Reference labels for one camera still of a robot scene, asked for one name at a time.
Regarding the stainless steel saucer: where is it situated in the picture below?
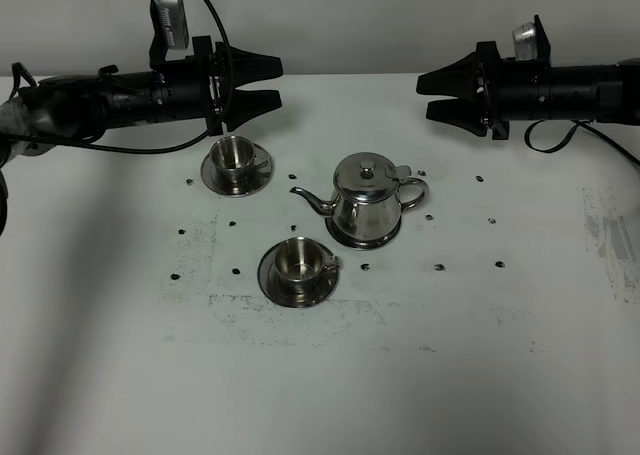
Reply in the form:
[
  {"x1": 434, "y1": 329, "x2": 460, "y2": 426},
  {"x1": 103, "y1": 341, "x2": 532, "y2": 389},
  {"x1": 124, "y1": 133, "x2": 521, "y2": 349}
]
[
  {"x1": 200, "y1": 143, "x2": 274, "y2": 197},
  {"x1": 257, "y1": 241, "x2": 341, "y2": 309}
]

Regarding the left black camera cable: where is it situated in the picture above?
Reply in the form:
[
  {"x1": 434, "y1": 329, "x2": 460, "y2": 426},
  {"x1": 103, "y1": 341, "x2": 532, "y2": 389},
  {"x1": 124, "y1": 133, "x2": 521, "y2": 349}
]
[{"x1": 9, "y1": 0, "x2": 236, "y2": 154}]

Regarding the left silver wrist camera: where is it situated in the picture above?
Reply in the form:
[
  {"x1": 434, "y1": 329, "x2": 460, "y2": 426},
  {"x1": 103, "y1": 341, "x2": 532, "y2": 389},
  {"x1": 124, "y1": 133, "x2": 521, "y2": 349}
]
[{"x1": 153, "y1": 0, "x2": 189, "y2": 50}]

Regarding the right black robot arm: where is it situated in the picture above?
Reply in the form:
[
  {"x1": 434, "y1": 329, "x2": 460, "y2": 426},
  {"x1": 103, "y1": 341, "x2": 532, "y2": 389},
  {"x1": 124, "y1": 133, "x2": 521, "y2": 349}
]
[{"x1": 416, "y1": 16, "x2": 639, "y2": 140}]

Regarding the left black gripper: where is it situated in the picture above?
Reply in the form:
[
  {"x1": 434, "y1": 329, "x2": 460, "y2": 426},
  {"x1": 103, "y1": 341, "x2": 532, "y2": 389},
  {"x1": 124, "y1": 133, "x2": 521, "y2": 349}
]
[{"x1": 149, "y1": 35, "x2": 283, "y2": 136}]

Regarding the stainless steel teacup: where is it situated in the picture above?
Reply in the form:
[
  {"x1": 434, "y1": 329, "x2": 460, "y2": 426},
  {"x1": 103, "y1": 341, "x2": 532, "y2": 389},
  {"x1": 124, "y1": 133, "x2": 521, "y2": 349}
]
[
  {"x1": 273, "y1": 236, "x2": 340, "y2": 293},
  {"x1": 209, "y1": 135, "x2": 268, "y2": 184}
]

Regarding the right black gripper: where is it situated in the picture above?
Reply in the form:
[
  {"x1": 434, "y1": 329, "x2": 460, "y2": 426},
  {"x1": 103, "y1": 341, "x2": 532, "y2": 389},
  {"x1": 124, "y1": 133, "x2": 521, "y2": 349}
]
[{"x1": 416, "y1": 15, "x2": 551, "y2": 140}]

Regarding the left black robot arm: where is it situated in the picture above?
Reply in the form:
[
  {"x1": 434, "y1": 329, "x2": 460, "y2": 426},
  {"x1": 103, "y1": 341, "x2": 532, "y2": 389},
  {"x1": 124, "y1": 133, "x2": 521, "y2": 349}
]
[{"x1": 1, "y1": 36, "x2": 283, "y2": 164}]

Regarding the black camera cable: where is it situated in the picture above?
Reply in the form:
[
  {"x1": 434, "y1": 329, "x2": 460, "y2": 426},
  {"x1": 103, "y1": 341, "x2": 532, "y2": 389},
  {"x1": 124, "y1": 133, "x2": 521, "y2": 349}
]
[
  {"x1": 522, "y1": 119, "x2": 640, "y2": 168},
  {"x1": 9, "y1": 0, "x2": 236, "y2": 154}
]

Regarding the stainless steel teapot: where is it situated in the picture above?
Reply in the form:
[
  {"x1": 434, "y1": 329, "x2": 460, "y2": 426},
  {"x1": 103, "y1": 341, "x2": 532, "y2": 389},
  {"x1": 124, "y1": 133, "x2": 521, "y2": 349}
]
[{"x1": 290, "y1": 152, "x2": 429, "y2": 240}]

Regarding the near stainless steel saucer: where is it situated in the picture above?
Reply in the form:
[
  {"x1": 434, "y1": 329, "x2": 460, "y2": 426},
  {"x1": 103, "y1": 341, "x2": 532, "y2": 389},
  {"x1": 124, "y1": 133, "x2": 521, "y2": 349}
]
[{"x1": 257, "y1": 241, "x2": 341, "y2": 309}]

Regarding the near stainless steel teacup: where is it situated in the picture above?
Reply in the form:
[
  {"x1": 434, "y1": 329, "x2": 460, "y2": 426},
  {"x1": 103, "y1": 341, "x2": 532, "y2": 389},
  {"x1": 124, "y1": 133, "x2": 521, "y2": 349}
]
[{"x1": 273, "y1": 236, "x2": 340, "y2": 293}]

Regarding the far stainless steel teacup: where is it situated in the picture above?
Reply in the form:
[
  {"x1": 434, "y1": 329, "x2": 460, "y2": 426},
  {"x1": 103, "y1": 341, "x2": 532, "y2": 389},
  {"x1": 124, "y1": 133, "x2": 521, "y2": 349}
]
[{"x1": 209, "y1": 135, "x2": 268, "y2": 184}]

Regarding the far stainless steel saucer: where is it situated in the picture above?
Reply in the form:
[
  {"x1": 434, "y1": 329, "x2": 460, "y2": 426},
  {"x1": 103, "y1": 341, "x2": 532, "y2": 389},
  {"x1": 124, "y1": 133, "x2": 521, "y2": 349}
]
[{"x1": 200, "y1": 143, "x2": 274, "y2": 197}]

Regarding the steel saucer under teapot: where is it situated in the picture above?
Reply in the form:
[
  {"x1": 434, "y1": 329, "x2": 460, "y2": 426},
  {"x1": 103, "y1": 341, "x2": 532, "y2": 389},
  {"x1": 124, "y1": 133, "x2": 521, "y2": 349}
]
[{"x1": 325, "y1": 218, "x2": 402, "y2": 250}]

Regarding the right black camera cable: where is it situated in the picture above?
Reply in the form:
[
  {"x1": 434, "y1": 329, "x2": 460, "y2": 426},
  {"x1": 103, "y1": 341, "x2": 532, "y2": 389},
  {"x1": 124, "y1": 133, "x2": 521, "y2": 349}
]
[{"x1": 522, "y1": 119, "x2": 640, "y2": 168}]

